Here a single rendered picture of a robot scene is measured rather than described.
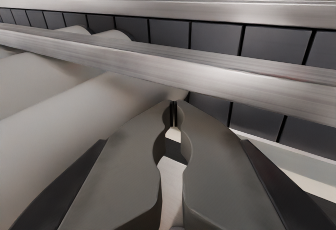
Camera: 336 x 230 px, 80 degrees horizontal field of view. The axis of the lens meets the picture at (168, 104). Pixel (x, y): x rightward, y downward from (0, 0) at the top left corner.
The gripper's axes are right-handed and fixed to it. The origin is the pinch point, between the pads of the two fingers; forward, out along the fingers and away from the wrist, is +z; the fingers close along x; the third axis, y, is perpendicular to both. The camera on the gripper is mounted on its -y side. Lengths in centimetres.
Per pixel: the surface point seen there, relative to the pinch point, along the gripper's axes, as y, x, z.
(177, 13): -4.2, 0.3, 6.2
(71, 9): -4.1, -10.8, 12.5
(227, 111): 3.0, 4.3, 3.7
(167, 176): 14.9, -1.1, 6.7
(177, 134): 4.1, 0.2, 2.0
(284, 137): 3.9, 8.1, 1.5
